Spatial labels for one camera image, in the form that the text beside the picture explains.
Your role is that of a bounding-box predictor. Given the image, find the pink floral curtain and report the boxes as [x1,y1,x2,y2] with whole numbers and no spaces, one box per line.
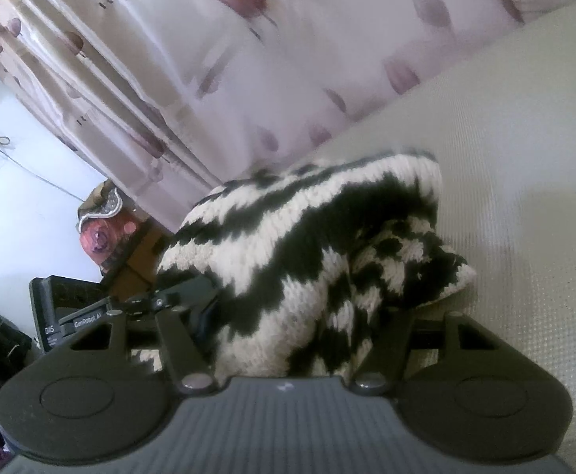
[0,0,576,229]

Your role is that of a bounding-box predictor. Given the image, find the black white striped knit sweater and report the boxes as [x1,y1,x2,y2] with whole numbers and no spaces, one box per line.
[155,151,475,383]

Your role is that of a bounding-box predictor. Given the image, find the beige woven mattress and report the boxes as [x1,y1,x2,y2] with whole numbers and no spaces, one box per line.
[317,3,576,470]

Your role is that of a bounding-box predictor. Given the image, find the pile of colourful clothes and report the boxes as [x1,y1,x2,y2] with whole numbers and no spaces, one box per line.
[77,180,171,300]

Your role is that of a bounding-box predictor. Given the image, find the white wall cable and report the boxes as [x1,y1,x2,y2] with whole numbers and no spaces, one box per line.
[0,115,87,203]

